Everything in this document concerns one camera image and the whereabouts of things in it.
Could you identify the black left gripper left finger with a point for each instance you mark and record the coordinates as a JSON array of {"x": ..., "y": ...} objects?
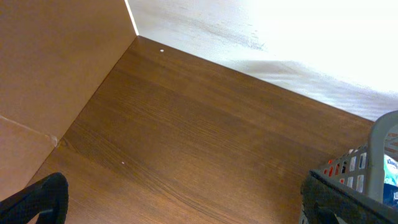
[{"x": 46, "y": 199}]

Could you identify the grey plastic basket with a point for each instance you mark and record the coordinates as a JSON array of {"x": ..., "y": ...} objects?
[{"x": 362, "y": 169}]

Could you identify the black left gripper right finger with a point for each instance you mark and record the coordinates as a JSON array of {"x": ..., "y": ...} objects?
[{"x": 325, "y": 200}]

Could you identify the blue tissue multipack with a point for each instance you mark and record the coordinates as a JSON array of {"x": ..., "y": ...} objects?
[{"x": 390, "y": 182}]

